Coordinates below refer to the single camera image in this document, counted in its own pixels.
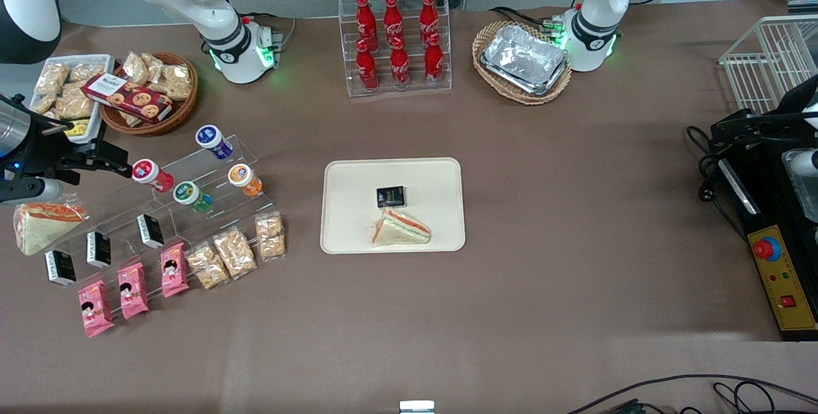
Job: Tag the red cola bottle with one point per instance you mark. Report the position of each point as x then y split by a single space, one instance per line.
434 62
392 16
367 69
428 15
400 66
365 18

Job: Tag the beige plastic tray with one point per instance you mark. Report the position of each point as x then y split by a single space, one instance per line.
358 222

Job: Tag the grey right wrist camera bar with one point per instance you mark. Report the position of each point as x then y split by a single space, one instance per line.
32 190

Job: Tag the red gum bottle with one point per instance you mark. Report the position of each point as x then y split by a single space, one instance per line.
152 176

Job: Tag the silver foil tray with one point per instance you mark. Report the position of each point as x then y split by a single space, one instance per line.
524 59

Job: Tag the red cookie box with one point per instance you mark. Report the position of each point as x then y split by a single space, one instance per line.
128 98

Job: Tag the pink snack packet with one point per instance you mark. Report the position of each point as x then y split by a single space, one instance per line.
95 308
174 270
133 291

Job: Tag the small black white box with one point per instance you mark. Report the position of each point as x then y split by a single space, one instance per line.
151 231
60 268
98 249

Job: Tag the clear acrylic bottle rack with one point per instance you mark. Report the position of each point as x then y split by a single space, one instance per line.
350 50

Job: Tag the small yellow packet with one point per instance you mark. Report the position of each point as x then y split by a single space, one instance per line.
78 128

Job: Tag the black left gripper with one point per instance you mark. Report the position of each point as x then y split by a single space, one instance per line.
763 124

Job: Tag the orange gum bottle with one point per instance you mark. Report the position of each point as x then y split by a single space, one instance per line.
245 179

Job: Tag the black machine with yellow panel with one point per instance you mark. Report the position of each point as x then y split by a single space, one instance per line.
786 286

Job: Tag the round brown wicker basket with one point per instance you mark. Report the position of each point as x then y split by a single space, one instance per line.
182 110

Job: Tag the wrapped triangle sandwich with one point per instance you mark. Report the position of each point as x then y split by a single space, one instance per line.
401 230
45 225

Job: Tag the clear acrylic tiered stand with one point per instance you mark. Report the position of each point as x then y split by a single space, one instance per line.
217 222

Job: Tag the white plastic bin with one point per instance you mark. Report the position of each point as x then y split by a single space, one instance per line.
96 59

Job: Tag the small black snack packet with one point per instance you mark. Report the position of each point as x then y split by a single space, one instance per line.
390 197

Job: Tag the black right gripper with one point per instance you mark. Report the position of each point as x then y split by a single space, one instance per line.
46 145

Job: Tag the oval tan wicker basket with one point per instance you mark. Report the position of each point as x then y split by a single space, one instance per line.
524 98

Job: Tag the clear granola snack bag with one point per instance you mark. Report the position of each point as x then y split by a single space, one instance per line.
270 236
84 72
177 89
135 68
51 79
153 64
208 266
177 73
43 104
131 119
73 106
234 253

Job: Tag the blue gum bottle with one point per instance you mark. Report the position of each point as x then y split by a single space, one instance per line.
214 141

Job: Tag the green gum bottle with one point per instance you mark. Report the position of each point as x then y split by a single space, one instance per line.
192 197

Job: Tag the red emergency stop button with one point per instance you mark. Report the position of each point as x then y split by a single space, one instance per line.
765 248

